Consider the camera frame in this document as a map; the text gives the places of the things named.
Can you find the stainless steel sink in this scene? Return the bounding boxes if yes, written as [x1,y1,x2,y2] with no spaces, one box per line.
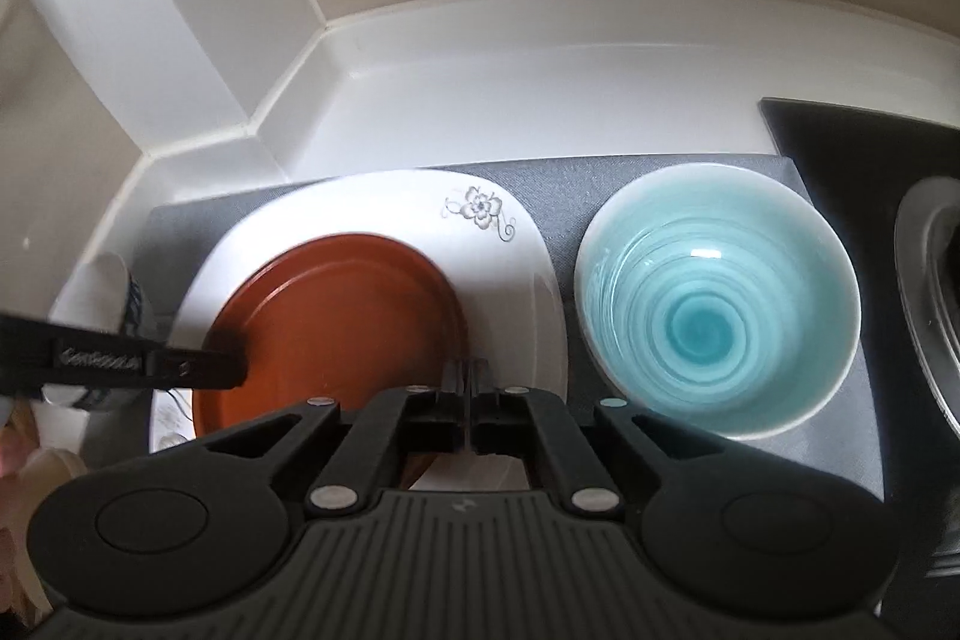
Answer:
[892,175,960,432]

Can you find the brown round plate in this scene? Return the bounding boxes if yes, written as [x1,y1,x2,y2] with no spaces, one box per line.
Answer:
[191,233,470,440]

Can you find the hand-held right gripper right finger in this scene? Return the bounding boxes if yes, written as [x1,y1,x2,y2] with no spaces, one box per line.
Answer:
[470,359,733,512]

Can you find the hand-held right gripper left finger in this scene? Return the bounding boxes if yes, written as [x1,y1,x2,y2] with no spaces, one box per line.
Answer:
[196,359,468,512]

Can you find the grey table mat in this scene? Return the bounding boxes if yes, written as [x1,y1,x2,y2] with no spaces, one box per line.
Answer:
[141,154,887,507]

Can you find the white square flower-print plate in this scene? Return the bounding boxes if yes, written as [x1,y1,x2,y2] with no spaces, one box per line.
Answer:
[150,170,572,492]

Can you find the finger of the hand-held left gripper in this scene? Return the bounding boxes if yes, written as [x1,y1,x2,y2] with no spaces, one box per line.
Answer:
[0,308,250,401]

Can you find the turquoise swirl bowl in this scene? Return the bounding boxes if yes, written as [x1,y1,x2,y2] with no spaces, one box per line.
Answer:
[574,161,861,443]

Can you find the white cup with blue pattern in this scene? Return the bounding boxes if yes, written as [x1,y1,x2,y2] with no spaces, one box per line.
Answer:
[46,250,163,413]

